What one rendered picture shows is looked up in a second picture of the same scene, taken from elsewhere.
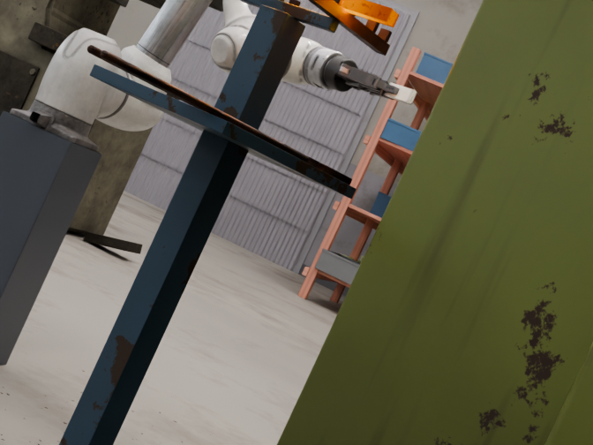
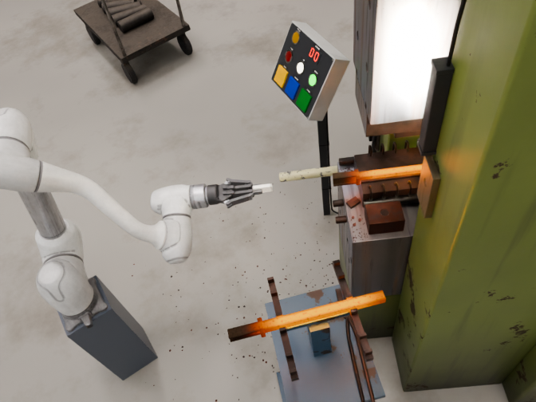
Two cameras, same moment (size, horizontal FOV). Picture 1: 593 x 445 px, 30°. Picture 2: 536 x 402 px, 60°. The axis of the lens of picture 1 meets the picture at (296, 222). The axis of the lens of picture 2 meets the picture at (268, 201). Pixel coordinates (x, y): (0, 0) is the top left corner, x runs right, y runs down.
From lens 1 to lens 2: 2.22 m
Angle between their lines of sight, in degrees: 59
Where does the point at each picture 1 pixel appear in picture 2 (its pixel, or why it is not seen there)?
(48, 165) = (112, 319)
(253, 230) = not seen: outside the picture
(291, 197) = not seen: outside the picture
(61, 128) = (96, 309)
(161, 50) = (61, 227)
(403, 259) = (444, 334)
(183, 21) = (54, 211)
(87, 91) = (85, 291)
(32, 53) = not seen: outside the picture
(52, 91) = (74, 310)
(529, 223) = (502, 316)
